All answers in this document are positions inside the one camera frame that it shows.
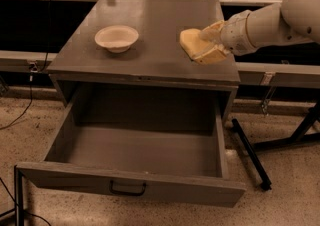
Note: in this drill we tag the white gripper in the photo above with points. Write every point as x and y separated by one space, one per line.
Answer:
234 33

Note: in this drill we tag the yellow sponge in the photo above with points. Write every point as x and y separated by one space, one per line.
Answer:
193 45

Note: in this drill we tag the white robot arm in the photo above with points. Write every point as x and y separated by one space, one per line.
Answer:
280 24

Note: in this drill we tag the grey cabinet counter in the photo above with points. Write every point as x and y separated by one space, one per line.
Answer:
156 58

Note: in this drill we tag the grey open drawer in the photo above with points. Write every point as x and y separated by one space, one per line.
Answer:
168 138

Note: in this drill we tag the white bowl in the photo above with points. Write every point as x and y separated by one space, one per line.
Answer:
116 38

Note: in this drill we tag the black stand base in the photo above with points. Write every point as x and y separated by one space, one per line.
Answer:
299 137

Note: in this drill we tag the black drawer handle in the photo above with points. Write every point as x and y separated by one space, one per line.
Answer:
127 190

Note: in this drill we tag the black metal frame leg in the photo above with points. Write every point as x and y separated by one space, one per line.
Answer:
18 194

